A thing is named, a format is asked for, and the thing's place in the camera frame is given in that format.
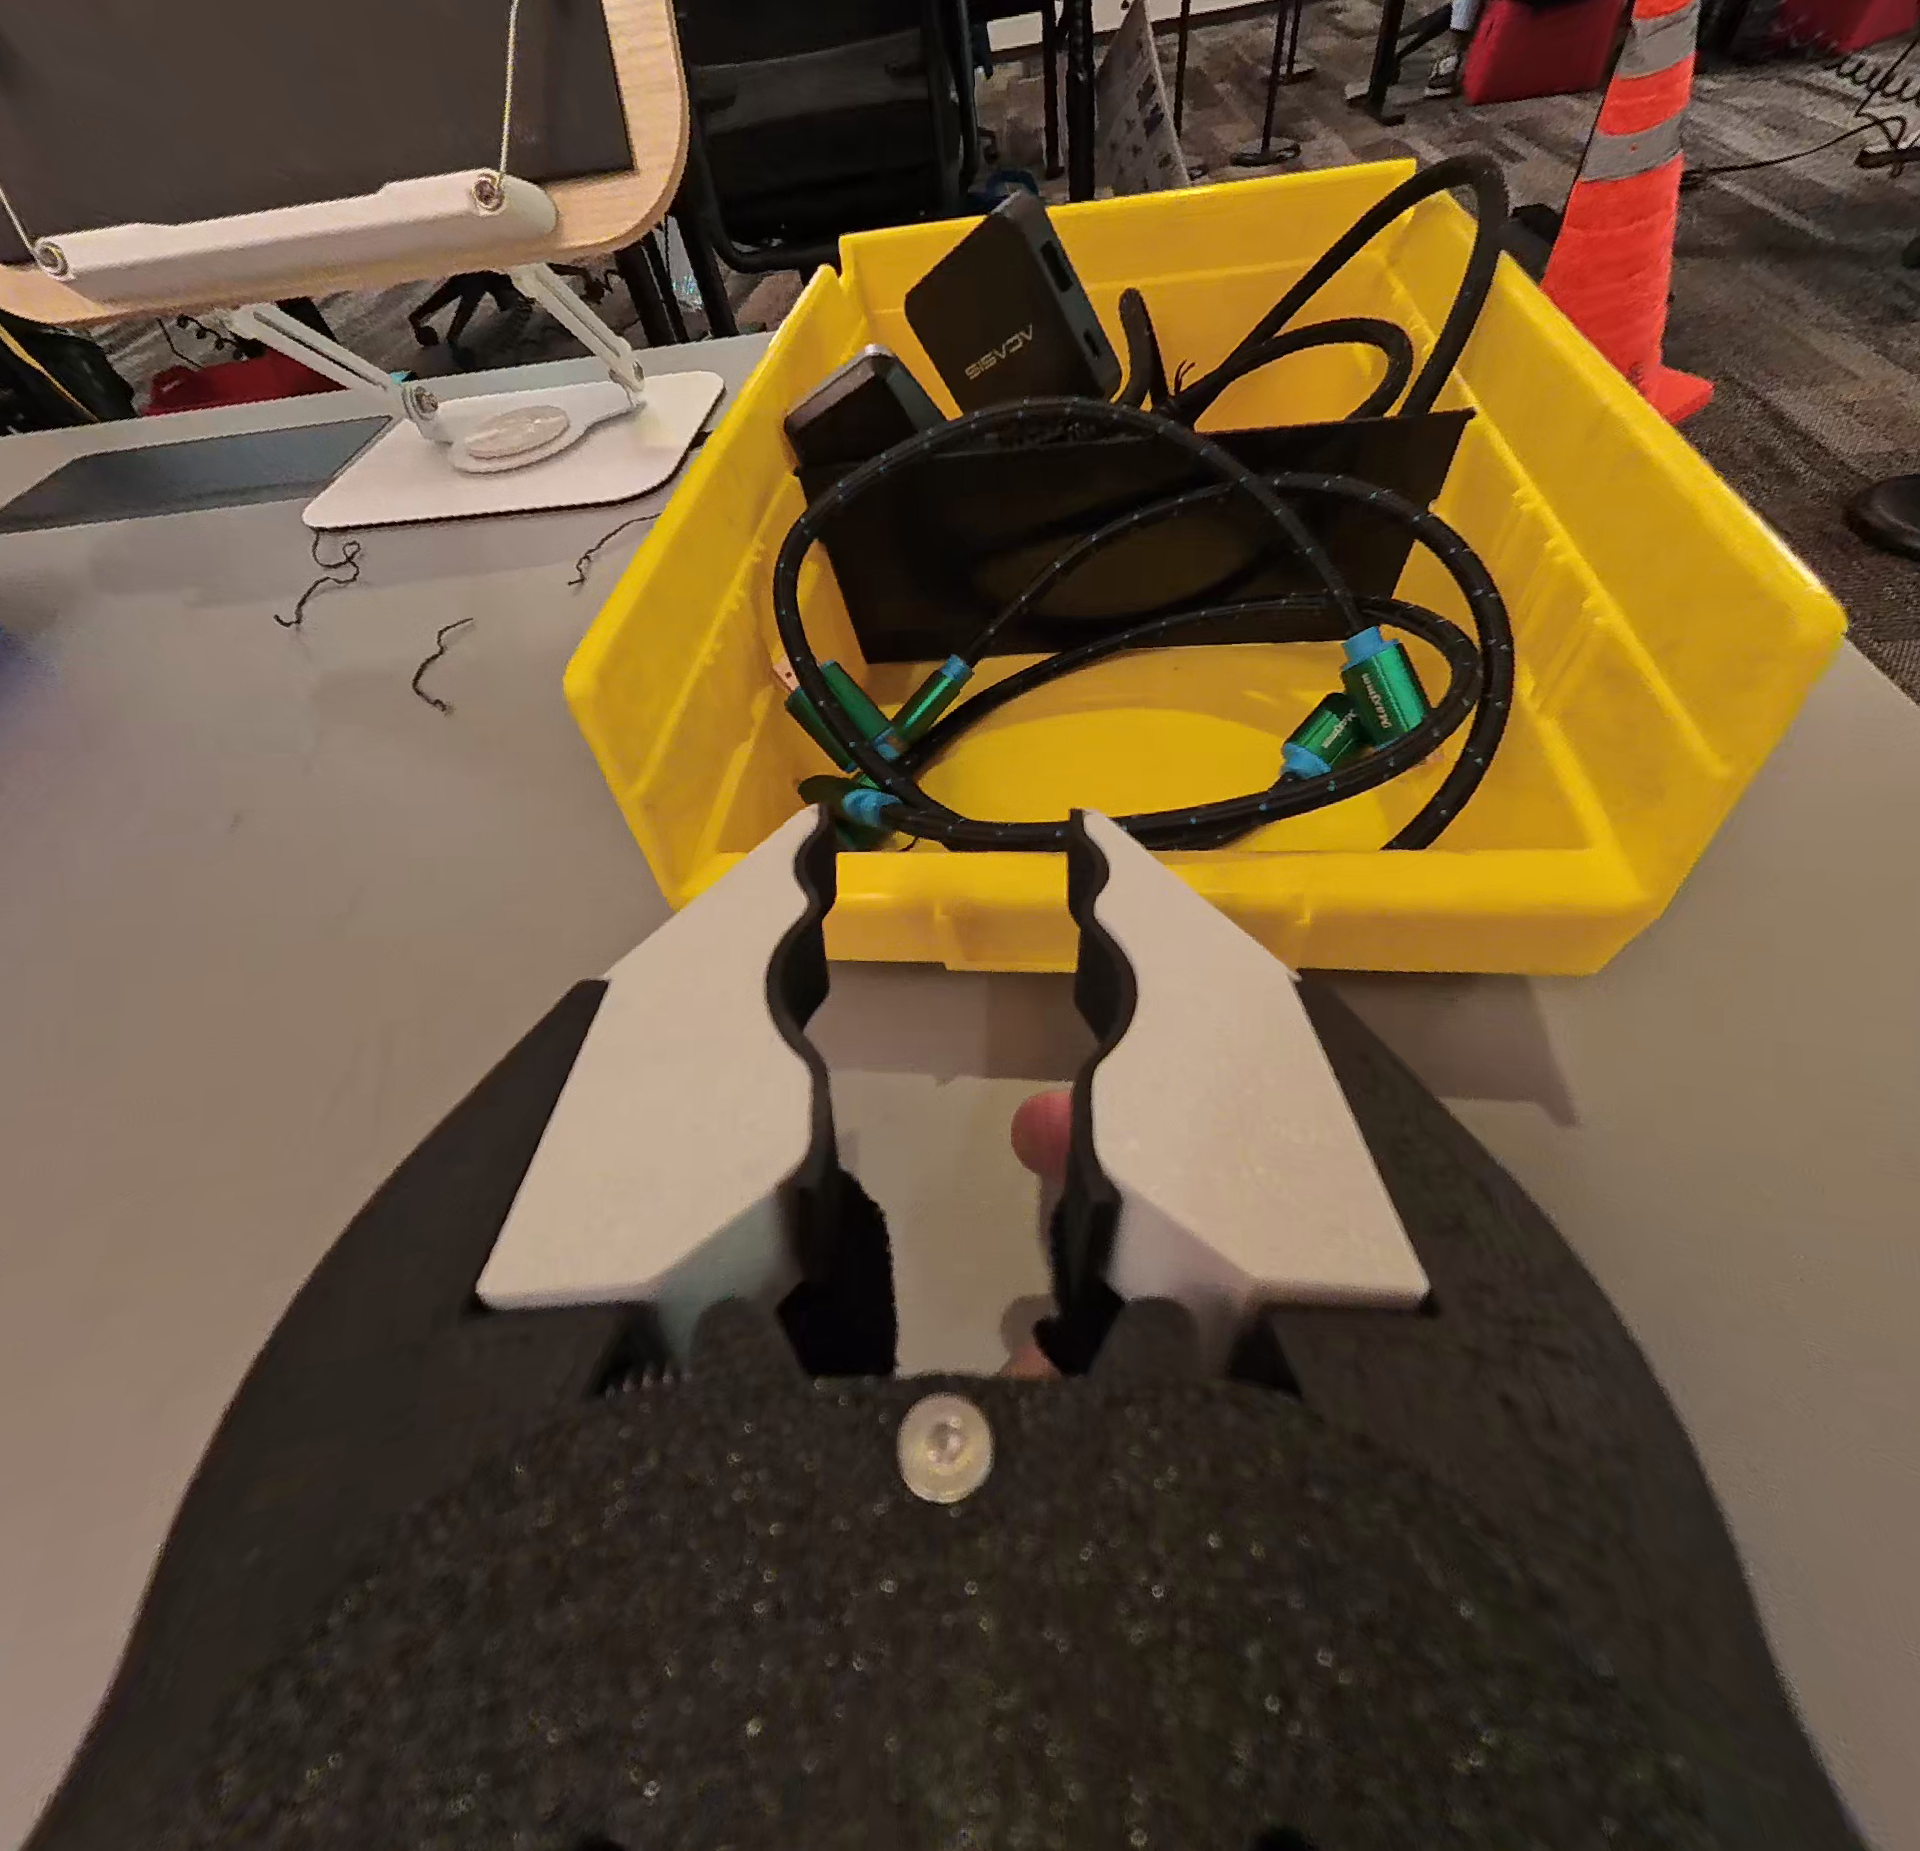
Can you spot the tangled black thread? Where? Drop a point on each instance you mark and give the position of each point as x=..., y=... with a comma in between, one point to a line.
x=308, y=591

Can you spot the bent black thread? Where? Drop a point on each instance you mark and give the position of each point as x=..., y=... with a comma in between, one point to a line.
x=428, y=665

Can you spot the person's right hand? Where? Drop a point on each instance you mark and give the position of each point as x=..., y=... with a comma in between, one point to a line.
x=1044, y=1130

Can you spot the black bin divider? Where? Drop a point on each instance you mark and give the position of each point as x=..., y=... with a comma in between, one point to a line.
x=1126, y=532

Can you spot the wooden-framed black book stand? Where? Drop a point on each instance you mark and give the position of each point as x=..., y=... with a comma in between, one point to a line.
x=301, y=82

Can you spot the black hdmi switch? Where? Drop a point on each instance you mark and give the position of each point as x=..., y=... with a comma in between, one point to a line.
x=856, y=403

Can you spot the black round-base stand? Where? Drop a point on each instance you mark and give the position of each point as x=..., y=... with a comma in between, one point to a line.
x=1891, y=519

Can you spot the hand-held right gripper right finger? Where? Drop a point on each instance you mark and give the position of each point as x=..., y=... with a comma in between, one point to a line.
x=1259, y=1130

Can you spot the white patterned hanging bag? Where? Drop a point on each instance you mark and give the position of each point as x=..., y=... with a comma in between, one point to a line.
x=1140, y=96

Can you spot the black adapter block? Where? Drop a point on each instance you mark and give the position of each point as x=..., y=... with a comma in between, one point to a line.
x=1006, y=307

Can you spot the orange traffic cone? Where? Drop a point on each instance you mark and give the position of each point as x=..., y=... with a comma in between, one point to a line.
x=1627, y=185

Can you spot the long wavy black thread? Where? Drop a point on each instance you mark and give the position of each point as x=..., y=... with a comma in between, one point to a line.
x=600, y=546

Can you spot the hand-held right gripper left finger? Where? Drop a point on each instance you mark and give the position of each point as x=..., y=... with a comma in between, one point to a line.
x=661, y=1130

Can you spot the yellow plastic bin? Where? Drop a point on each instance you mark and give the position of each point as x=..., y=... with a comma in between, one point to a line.
x=1649, y=606

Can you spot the black office chair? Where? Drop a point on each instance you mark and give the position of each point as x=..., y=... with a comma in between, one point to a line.
x=826, y=82

